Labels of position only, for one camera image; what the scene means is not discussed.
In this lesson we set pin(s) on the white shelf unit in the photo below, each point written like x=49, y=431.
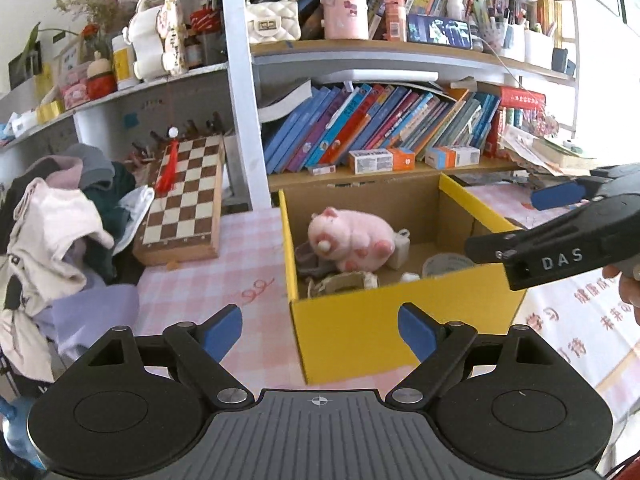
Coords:
x=78, y=82

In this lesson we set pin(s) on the grey tally counter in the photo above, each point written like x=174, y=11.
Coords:
x=309, y=264

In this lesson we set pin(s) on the smartphone on shelf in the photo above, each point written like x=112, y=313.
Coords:
x=424, y=29

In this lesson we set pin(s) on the cream wooden block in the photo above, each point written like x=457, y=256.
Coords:
x=401, y=251

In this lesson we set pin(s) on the stack of papers and books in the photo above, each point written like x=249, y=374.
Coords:
x=541, y=155

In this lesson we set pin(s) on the wooden chessboard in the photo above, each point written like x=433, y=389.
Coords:
x=184, y=225

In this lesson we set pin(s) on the orange white small box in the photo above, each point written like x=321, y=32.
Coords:
x=451, y=158

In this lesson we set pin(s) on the blue water jug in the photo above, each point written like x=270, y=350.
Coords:
x=15, y=432

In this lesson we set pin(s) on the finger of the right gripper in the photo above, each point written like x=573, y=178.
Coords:
x=600, y=183
x=619, y=212

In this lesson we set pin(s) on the white quilted handbag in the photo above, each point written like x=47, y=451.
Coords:
x=272, y=21

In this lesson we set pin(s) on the white orange medicine box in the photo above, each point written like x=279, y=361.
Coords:
x=381, y=160

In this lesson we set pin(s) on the pile of clothes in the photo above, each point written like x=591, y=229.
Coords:
x=62, y=223

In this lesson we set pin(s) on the white pen holder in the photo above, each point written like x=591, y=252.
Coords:
x=538, y=49

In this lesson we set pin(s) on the row of colourful books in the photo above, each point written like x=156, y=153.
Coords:
x=333, y=124

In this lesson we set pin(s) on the yellow cardboard box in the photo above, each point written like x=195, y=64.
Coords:
x=355, y=334

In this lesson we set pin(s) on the pink cylindrical container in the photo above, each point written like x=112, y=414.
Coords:
x=345, y=19

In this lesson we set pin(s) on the red book box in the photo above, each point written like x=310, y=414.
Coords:
x=517, y=107

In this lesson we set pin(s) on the white charger plug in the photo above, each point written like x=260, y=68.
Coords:
x=409, y=277

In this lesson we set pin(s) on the white cat figurine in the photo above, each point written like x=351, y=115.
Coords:
x=156, y=32

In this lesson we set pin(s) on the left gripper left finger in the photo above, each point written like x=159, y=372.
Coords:
x=198, y=351

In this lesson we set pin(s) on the pink plush pig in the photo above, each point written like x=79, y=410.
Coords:
x=353, y=240

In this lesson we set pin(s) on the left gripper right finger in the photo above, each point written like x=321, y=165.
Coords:
x=440, y=350

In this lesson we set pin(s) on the person's right hand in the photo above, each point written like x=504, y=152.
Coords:
x=628, y=288

